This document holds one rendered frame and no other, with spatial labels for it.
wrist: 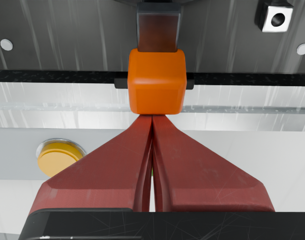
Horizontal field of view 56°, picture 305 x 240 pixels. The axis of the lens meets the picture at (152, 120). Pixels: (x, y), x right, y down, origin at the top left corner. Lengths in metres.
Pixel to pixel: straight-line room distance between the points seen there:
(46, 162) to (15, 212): 0.29
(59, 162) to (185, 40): 0.15
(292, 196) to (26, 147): 0.40
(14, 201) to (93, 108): 0.32
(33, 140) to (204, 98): 0.16
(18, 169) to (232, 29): 0.23
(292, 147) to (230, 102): 0.22
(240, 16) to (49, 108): 0.16
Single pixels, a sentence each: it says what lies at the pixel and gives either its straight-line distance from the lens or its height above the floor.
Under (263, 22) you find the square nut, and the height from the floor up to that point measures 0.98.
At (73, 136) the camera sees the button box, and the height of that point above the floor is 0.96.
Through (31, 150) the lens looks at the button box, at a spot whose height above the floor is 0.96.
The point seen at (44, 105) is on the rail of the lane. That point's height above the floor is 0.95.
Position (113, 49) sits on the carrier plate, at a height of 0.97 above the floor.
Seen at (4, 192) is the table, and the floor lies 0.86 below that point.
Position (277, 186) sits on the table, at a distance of 0.50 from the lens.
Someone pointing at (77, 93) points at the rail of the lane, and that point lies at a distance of 0.24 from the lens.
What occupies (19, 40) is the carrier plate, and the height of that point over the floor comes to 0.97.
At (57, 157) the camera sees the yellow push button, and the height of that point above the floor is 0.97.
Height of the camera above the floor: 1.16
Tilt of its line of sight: 53 degrees down
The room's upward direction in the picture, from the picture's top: 179 degrees counter-clockwise
